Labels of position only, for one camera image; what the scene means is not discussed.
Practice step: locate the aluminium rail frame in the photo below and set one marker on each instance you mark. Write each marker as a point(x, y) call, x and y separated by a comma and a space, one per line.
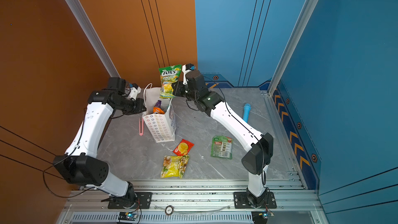
point(200, 201)

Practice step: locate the red yellow snack packet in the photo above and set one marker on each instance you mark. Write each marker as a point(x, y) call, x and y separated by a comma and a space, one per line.
point(183, 148)

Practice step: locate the green circuit board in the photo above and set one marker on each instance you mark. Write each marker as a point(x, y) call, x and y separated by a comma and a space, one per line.
point(261, 217)
point(128, 217)

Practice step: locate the blue cylinder tool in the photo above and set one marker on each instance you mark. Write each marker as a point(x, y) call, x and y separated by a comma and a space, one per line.
point(247, 109)

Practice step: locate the yellow snack bag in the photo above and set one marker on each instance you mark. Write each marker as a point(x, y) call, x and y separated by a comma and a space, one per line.
point(174, 166)

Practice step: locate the white paper bag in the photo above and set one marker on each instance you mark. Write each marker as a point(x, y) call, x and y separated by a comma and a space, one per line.
point(162, 127)

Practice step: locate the aluminium corner post right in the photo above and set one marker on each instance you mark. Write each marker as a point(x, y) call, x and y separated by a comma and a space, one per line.
point(300, 25)

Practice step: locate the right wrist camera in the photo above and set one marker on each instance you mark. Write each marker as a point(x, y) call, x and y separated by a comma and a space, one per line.
point(186, 69)

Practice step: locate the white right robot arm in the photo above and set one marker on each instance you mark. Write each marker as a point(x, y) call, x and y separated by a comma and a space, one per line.
point(258, 146)

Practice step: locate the aluminium corner post left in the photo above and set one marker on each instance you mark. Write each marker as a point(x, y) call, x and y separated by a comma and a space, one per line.
point(86, 25)

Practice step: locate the aluminium corner post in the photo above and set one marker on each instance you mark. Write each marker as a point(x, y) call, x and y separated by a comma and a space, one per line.
point(300, 25)
point(86, 25)

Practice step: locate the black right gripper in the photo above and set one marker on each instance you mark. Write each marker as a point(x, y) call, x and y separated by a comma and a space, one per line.
point(178, 90)

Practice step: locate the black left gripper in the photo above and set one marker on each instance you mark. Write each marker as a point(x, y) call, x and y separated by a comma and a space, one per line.
point(140, 103)

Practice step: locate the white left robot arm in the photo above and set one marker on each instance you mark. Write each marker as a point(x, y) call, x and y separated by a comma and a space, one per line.
point(79, 165)

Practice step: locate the green circuit board right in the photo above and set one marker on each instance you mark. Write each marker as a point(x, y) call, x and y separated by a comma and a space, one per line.
point(261, 217)

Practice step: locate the pink utility knife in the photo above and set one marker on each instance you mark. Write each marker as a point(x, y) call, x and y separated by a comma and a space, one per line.
point(141, 127)

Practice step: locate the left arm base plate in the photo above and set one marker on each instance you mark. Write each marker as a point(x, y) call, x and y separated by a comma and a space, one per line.
point(140, 200)

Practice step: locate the green white snack bag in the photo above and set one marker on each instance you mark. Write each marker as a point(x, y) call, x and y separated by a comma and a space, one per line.
point(221, 147)

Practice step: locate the green circuit board left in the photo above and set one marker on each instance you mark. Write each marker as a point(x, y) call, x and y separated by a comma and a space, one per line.
point(128, 217)

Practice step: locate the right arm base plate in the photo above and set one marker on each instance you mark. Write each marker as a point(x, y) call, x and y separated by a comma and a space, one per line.
point(247, 200)

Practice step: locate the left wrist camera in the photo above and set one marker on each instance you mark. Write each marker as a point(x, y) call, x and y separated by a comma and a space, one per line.
point(135, 90)

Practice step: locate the orange Fox's candy bag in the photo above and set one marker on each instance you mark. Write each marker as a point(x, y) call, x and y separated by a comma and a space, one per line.
point(158, 110)

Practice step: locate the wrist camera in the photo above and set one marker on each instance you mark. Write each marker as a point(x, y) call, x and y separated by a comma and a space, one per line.
point(186, 69)
point(135, 90)

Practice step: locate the purple Fox's bag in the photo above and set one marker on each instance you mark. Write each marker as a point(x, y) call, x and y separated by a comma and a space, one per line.
point(158, 104)

